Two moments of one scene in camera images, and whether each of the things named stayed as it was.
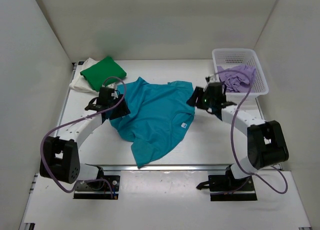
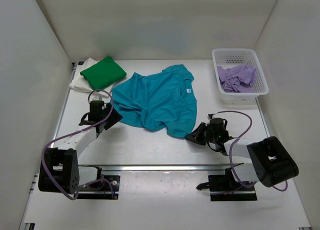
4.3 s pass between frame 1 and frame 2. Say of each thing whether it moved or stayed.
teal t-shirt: moved
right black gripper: moved
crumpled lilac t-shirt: stayed
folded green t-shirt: stayed
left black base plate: stayed
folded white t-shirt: stayed
